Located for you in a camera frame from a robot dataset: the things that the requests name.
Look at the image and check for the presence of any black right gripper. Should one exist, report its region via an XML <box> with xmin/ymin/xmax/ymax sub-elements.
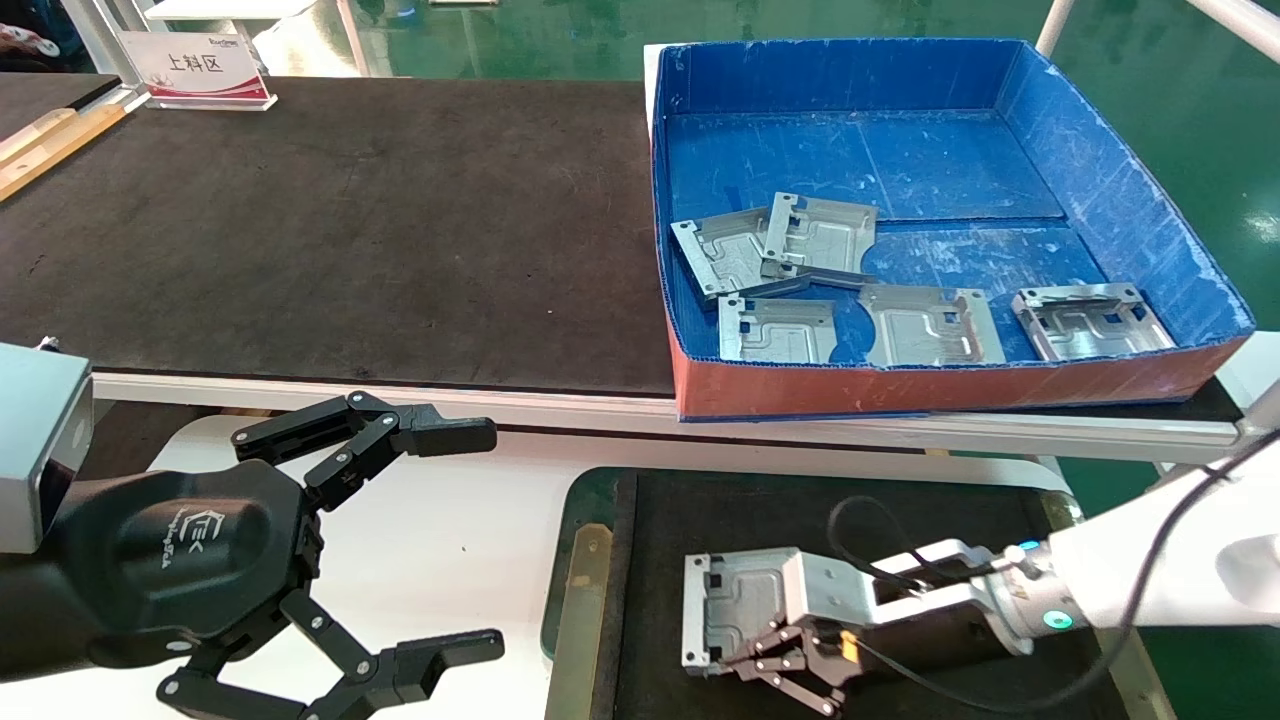
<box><xmin>715</xmin><ymin>590</ymin><xmax>1016</xmax><ymax>717</ymax></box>

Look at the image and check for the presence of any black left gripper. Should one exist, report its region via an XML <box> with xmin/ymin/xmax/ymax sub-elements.
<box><xmin>50</xmin><ymin>390</ymin><xmax>506</xmax><ymax>720</ymax></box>

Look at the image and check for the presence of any stamped grey metal plate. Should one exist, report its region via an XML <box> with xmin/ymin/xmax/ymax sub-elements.
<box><xmin>858</xmin><ymin>283</ymin><xmax>1007</xmax><ymax>369</ymax></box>
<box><xmin>1012</xmin><ymin>282</ymin><xmax>1179</xmax><ymax>363</ymax></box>
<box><xmin>717</xmin><ymin>295</ymin><xmax>838</xmax><ymax>364</ymax></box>
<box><xmin>682</xmin><ymin>548</ymin><xmax>831</xmax><ymax>673</ymax></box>
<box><xmin>760</xmin><ymin>192</ymin><xmax>879</xmax><ymax>283</ymax></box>
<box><xmin>670</xmin><ymin>208</ymin><xmax>811</xmax><ymax>301</ymax></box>

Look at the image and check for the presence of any black tray container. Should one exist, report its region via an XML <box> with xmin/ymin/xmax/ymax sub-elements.
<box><xmin>540</xmin><ymin>465</ymin><xmax>1181</xmax><ymax>720</ymax></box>

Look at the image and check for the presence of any black belt conveyor table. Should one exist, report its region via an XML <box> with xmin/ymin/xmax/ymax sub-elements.
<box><xmin>0</xmin><ymin>72</ymin><xmax>1251</xmax><ymax>463</ymax></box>

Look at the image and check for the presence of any blue corrugated plastic bin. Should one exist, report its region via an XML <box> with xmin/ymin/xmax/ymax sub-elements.
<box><xmin>645</xmin><ymin>38</ymin><xmax>1258</xmax><ymax>423</ymax></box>

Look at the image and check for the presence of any white red acrylic sign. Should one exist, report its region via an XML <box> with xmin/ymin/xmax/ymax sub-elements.
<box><xmin>118</xmin><ymin>30</ymin><xmax>279</xmax><ymax>111</ymax></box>

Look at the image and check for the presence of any brown wooden batten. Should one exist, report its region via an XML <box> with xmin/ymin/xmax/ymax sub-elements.
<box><xmin>0</xmin><ymin>103</ymin><xmax>129</xmax><ymax>203</ymax></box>

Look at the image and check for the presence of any white table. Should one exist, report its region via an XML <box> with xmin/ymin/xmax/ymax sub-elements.
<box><xmin>145</xmin><ymin>0</ymin><xmax>321</xmax><ymax>23</ymax></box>

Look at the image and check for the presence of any pale wooden batten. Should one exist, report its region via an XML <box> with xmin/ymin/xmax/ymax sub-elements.
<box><xmin>0</xmin><ymin>108</ymin><xmax>79</xmax><ymax>163</ymax></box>

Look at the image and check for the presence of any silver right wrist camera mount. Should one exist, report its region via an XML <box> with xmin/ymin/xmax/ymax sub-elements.
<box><xmin>798</xmin><ymin>540</ymin><xmax>1001</xmax><ymax>626</ymax></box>

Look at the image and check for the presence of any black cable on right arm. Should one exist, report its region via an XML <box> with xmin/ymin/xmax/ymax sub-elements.
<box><xmin>828</xmin><ymin>430</ymin><xmax>1280</xmax><ymax>716</ymax></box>

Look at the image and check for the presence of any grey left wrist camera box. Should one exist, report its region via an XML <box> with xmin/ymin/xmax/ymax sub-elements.
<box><xmin>0</xmin><ymin>342</ymin><xmax>94</xmax><ymax>556</ymax></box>

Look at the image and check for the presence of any grey metal tube frame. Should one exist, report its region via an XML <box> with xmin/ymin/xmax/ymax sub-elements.
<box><xmin>62</xmin><ymin>0</ymin><xmax>151</xmax><ymax>96</ymax></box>

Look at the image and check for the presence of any white metal pole frame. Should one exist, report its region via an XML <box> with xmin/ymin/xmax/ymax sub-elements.
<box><xmin>1035</xmin><ymin>0</ymin><xmax>1280</xmax><ymax>63</ymax></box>

